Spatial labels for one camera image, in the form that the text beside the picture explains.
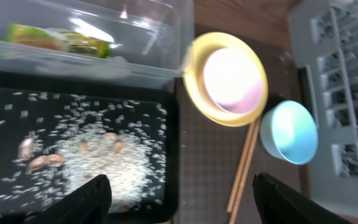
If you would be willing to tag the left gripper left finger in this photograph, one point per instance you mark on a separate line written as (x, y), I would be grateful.
(87, 204)

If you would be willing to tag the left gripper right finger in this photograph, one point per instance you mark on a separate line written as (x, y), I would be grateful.
(277, 203)

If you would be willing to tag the light blue bowl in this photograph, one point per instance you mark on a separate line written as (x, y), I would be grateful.
(288, 132)

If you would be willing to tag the yellow plate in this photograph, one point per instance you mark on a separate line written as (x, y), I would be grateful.
(193, 63)

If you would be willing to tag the green snack wrapper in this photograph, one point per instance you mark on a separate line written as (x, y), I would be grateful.
(57, 39)

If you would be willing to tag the rice and peanut waste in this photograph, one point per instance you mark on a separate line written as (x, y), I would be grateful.
(53, 143)

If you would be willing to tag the black waste tray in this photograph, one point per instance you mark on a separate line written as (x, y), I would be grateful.
(163, 205)

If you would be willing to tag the grey dishwasher rack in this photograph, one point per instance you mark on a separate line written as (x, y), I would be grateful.
(324, 40)

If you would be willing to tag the lower wooden chopstick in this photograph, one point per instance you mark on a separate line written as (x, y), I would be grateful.
(233, 214)

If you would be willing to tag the wooden chopstick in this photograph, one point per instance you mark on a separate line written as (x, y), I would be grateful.
(240, 168)
(233, 214)

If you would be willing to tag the upper wooden chopstick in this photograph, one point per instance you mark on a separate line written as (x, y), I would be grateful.
(240, 168)

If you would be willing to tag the clear plastic bin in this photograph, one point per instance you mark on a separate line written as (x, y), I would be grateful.
(148, 40)

